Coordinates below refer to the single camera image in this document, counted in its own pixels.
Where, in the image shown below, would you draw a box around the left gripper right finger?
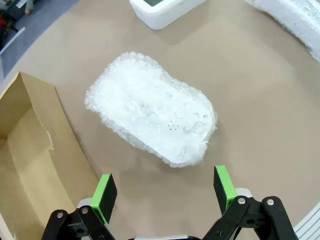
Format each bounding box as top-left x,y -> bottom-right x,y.
202,165 -> 299,240

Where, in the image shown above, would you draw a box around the bubble-wrapped clock with dark face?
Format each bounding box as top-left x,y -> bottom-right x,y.
243,0 -> 320,63

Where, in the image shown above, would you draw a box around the brown cardboard box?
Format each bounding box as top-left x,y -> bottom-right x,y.
0,71 -> 101,240

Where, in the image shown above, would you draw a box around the grey ribbed metal rail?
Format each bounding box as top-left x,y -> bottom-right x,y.
293,201 -> 320,240

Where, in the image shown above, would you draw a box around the white unwrapped digital clock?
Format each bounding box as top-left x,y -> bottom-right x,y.
129,0 -> 207,30

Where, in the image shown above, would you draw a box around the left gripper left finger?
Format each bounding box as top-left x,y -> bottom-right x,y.
41,173 -> 118,240

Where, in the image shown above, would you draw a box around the bubble-wrapped all-white clock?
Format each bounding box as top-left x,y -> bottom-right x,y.
84,51 -> 218,168

